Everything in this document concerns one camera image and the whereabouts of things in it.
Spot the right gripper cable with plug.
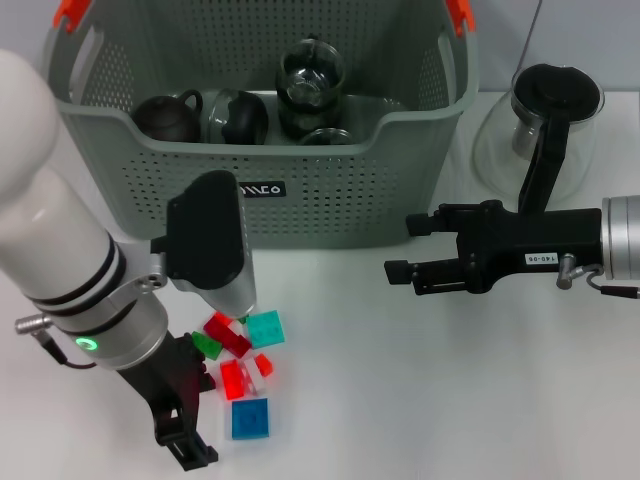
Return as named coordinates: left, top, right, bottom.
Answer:
left=557, top=252, right=640, bottom=300

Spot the black clay teapot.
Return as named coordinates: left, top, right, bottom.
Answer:
left=132, top=89, right=205, bottom=144

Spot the teal square toy brick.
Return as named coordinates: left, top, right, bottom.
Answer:
left=246, top=309, right=290, bottom=350

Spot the large bright red toy brick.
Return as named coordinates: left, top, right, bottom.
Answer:
left=219, top=358, right=251, bottom=401

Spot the blue square toy brick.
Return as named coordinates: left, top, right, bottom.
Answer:
left=230, top=397, right=271, bottom=441

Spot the white toy brick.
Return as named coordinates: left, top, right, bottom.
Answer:
left=242, top=357, right=269, bottom=394

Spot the dark red toy brick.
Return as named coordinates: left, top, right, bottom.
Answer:
left=202, top=319, right=252, bottom=359

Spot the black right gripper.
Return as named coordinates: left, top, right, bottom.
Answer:
left=383, top=199, right=604, bottom=296

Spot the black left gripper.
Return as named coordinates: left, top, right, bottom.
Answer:
left=119, top=333, right=220, bottom=472

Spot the translucent green toy brick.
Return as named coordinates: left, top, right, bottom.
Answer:
left=191, top=330, right=225, bottom=361

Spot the glass pitcher with black lid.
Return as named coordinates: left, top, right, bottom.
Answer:
left=472, top=63, right=606, bottom=214

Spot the grey-green perforated storage basket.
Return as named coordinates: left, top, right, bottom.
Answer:
left=38, top=0, right=481, bottom=251

